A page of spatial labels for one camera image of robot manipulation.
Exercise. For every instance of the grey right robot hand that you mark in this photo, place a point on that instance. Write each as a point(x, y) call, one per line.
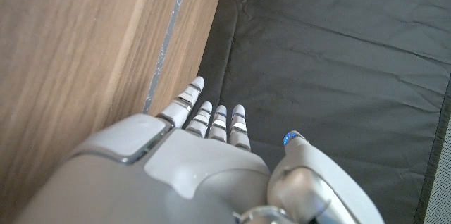
point(197, 167)

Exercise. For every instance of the black backdrop curtain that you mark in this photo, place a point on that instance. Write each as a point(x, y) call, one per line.
point(334, 58)

